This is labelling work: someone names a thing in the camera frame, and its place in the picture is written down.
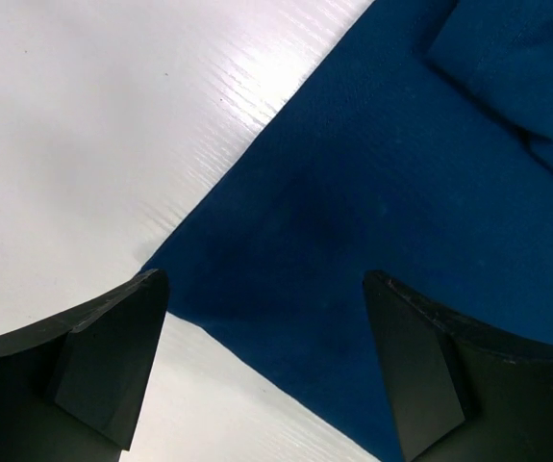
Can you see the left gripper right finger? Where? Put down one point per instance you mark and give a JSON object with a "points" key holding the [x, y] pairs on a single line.
{"points": [[459, 389]]}

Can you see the navy blue t shirt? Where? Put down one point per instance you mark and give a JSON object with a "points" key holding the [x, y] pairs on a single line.
{"points": [[421, 146]]}

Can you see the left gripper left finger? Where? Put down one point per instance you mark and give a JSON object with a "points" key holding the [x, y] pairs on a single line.
{"points": [[72, 385]]}

